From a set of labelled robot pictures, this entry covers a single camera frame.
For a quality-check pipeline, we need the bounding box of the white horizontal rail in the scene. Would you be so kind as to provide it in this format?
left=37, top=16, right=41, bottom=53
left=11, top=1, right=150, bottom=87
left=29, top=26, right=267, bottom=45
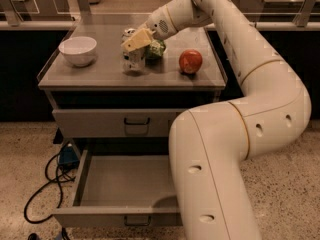
left=0, top=21, right=320, bottom=32

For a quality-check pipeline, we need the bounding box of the grey drawer cabinet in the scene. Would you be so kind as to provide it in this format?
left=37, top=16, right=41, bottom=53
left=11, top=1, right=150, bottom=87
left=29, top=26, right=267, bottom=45
left=39, top=14, right=226, bottom=155

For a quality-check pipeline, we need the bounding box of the white ceramic bowl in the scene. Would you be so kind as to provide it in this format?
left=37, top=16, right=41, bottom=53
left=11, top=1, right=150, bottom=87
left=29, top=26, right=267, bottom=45
left=58, top=36, right=97, bottom=67

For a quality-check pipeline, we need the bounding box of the blue power box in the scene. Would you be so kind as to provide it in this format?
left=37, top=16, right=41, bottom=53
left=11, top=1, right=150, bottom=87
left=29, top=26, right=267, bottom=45
left=58, top=144, right=79, bottom=169

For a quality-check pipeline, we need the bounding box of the red apple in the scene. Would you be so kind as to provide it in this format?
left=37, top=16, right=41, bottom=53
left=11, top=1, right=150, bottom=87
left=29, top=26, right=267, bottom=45
left=179, top=49, right=203, bottom=75

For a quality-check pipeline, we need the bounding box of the silver 7up can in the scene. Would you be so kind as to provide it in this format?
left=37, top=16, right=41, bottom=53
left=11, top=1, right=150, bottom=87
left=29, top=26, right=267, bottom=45
left=120, top=27, right=147, bottom=74

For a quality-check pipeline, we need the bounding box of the closed grey top drawer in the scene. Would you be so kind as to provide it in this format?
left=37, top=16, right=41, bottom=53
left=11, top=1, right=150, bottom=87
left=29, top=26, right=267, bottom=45
left=53, top=109, right=183, bottom=138

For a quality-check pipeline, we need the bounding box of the background grey counter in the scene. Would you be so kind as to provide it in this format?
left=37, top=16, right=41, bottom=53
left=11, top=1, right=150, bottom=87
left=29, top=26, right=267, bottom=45
left=232, top=0, right=304, bottom=21

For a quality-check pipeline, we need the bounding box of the black floor cable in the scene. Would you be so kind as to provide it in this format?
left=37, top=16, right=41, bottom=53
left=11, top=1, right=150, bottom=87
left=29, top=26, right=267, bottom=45
left=23, top=143, right=76, bottom=225

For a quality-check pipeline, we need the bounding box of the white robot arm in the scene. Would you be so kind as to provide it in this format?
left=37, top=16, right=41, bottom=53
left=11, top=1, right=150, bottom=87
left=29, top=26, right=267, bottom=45
left=121, top=0, right=311, bottom=240

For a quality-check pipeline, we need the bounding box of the open grey middle drawer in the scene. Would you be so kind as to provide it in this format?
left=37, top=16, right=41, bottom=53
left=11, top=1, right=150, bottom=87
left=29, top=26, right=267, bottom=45
left=54, top=150, right=182, bottom=227

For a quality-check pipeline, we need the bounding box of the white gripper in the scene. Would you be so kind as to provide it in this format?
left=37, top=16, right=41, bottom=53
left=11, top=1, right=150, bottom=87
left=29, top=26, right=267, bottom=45
left=121, top=0, right=200, bottom=52

